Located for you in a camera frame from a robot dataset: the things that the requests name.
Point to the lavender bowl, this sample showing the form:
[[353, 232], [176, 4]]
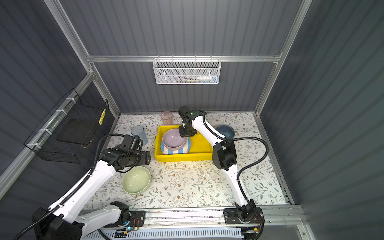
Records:
[[173, 140]]

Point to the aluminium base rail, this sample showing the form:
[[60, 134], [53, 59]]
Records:
[[205, 222]]

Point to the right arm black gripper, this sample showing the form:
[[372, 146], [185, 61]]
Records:
[[183, 134]]

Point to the black wire basket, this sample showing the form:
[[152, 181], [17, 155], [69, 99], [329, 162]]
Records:
[[70, 131]]

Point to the light green bowl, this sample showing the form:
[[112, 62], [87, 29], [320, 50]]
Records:
[[137, 180]]

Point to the pink plastic cup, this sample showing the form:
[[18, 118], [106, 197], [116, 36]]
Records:
[[167, 118]]

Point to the dark blue bowl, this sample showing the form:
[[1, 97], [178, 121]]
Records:
[[226, 131]]

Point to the frosted blue plastic cup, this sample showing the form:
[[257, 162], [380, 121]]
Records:
[[139, 131]]

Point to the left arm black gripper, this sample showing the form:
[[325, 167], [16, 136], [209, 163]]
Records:
[[145, 158]]

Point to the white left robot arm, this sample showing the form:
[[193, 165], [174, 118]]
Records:
[[63, 221]]

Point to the white tube in basket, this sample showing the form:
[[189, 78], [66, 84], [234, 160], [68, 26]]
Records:
[[207, 79]]

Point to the yellow plastic bin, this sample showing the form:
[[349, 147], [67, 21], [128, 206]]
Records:
[[199, 148]]

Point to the white wire mesh basket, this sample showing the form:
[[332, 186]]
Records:
[[184, 70]]

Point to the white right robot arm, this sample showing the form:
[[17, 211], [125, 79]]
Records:
[[224, 157]]

